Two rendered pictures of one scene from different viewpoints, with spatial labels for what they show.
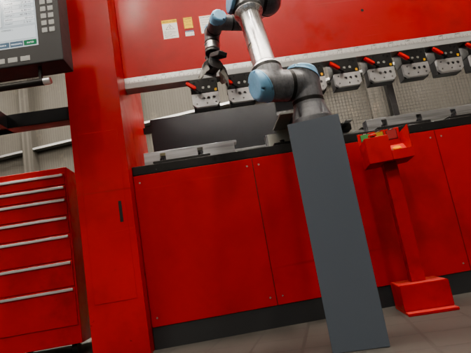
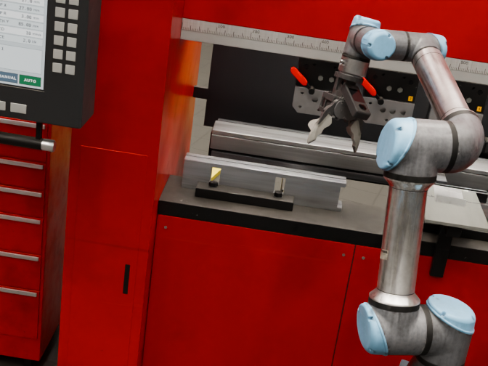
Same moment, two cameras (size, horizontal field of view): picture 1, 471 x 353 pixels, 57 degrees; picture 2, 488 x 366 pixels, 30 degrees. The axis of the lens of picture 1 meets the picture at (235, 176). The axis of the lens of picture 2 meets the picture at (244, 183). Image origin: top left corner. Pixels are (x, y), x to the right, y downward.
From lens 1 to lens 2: 1.68 m
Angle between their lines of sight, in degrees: 34
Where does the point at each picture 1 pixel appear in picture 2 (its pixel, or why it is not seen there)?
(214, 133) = not seen: hidden behind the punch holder
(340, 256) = not seen: outside the picture
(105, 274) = (87, 351)
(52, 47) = (64, 104)
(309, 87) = (446, 356)
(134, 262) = (130, 350)
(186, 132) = not seen: hidden behind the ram
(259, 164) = (365, 258)
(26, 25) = (27, 48)
